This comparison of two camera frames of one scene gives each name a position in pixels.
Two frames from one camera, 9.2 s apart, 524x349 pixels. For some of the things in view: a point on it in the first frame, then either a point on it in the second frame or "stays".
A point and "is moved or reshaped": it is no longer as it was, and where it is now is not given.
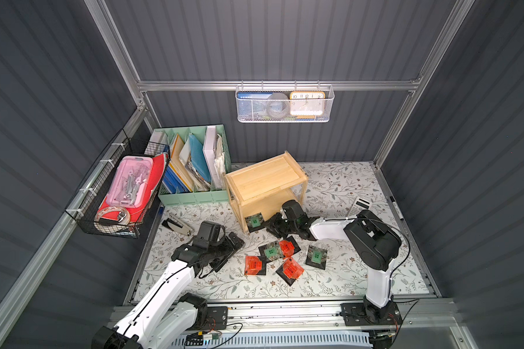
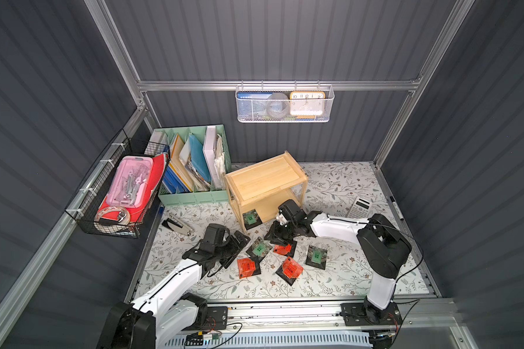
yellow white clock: [307, 102] stays
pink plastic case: [131, 184] stays
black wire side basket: [121, 191] stays
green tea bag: [273, 251] -> [260, 247]
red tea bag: [252, 265] is moved or reshaped
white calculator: [360, 204] stays
